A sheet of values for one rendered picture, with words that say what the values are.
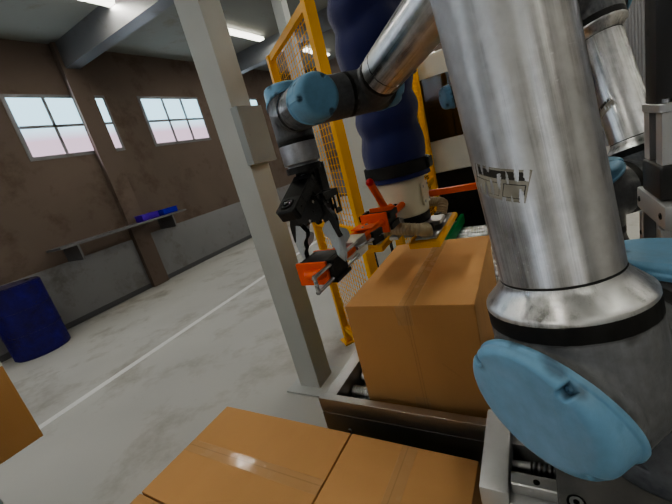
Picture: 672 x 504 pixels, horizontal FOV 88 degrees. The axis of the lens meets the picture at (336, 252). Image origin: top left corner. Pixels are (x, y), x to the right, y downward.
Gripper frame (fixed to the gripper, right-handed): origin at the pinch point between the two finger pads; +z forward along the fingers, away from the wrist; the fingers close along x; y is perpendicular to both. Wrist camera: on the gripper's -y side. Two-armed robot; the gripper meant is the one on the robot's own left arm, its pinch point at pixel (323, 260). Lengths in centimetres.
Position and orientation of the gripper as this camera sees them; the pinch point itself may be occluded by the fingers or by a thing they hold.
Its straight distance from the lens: 74.6
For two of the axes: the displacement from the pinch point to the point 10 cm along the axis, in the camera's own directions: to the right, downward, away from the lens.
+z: 2.5, 9.3, 2.6
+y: 4.6, -3.5, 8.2
